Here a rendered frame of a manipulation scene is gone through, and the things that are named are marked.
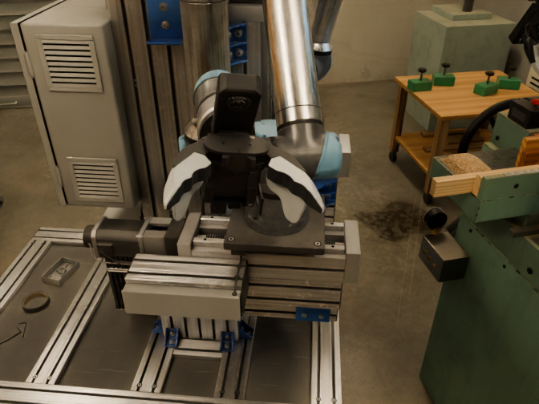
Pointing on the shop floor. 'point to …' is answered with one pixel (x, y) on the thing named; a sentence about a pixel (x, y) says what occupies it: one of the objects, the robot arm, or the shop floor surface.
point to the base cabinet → (484, 331)
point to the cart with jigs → (449, 111)
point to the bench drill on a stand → (455, 48)
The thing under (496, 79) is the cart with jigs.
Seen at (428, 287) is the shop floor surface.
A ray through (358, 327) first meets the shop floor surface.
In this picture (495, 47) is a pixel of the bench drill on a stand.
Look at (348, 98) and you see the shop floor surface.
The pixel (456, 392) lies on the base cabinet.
